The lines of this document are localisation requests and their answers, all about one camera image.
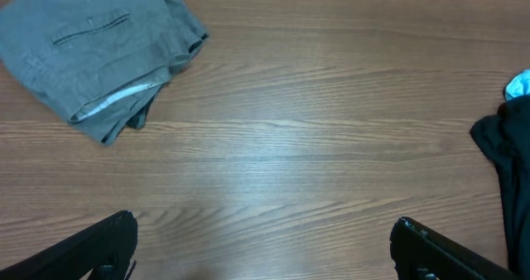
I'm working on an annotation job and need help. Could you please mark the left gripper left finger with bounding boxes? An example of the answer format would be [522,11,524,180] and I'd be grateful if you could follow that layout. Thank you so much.
[1,210,138,280]

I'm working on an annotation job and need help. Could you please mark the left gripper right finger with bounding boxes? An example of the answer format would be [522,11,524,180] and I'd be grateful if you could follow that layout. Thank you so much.
[390,217,522,280]

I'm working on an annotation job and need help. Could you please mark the grey cargo shorts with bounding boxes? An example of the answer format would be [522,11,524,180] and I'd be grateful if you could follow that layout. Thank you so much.
[1,0,208,146]

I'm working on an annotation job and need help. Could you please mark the black t-shirt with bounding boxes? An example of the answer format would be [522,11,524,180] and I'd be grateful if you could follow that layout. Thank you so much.
[470,95,529,279]

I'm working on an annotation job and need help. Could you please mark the light blue t-shirt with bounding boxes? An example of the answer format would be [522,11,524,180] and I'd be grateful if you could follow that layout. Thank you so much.
[504,70,530,101]

